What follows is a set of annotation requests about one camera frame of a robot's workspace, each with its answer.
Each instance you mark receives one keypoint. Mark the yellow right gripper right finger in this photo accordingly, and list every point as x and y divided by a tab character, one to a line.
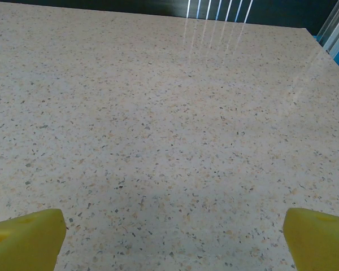
319	242

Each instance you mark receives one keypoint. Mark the aluminium frame post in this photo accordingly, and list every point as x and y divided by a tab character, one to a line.
334	31

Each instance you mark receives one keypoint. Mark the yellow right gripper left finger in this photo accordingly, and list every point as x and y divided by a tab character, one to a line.
25	242

